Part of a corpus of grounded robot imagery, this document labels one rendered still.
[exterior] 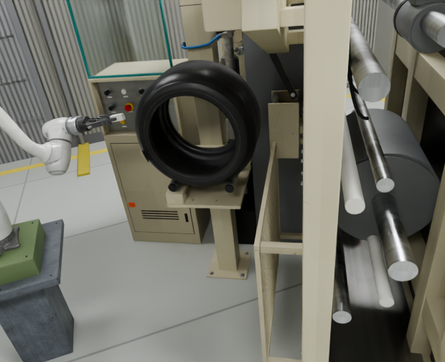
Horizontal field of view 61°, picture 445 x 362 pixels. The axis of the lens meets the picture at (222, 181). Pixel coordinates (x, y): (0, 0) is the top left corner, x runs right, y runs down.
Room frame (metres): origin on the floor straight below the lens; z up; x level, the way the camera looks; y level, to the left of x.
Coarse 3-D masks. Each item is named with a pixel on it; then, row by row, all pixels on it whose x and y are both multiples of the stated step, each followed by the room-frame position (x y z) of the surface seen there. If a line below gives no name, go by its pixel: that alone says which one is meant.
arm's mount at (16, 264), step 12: (24, 228) 1.59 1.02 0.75; (36, 228) 1.58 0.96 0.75; (24, 240) 1.49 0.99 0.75; (36, 240) 1.49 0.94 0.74; (12, 252) 1.41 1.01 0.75; (24, 252) 1.40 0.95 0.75; (36, 252) 1.43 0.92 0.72; (0, 264) 1.33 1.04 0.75; (12, 264) 1.33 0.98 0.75; (24, 264) 1.34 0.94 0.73; (36, 264) 1.36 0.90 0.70; (0, 276) 1.31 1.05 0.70; (12, 276) 1.32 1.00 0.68; (24, 276) 1.34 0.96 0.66
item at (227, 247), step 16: (192, 0) 1.89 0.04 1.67; (192, 16) 1.90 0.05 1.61; (192, 32) 1.90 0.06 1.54; (208, 32) 1.88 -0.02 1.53; (208, 48) 1.88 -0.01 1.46; (208, 112) 1.89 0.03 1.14; (208, 128) 1.90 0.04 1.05; (224, 128) 1.95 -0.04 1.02; (208, 144) 1.90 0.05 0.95; (224, 144) 1.90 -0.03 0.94; (224, 224) 1.89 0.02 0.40; (224, 240) 1.89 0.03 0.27; (224, 256) 1.90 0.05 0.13
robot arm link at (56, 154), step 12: (0, 108) 1.63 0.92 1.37; (0, 120) 1.60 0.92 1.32; (12, 120) 1.64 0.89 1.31; (12, 132) 1.60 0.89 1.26; (24, 144) 1.60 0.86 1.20; (36, 144) 1.63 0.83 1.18; (48, 144) 1.66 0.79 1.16; (60, 144) 1.69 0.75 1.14; (36, 156) 1.62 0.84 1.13; (48, 156) 1.62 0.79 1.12; (60, 156) 1.65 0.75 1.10; (48, 168) 1.61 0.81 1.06; (60, 168) 1.62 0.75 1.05
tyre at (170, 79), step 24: (168, 72) 1.63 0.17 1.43; (192, 72) 1.56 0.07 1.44; (216, 72) 1.59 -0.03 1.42; (144, 96) 1.59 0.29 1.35; (168, 96) 1.53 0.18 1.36; (216, 96) 1.48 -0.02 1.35; (240, 96) 1.51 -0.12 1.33; (144, 120) 1.56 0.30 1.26; (168, 120) 1.82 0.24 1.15; (240, 120) 1.46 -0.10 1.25; (144, 144) 1.57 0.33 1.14; (168, 144) 1.80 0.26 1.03; (192, 144) 1.82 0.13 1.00; (240, 144) 1.46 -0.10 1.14; (168, 168) 1.54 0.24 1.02; (192, 168) 1.71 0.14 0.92; (216, 168) 1.69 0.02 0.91; (240, 168) 1.49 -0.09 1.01
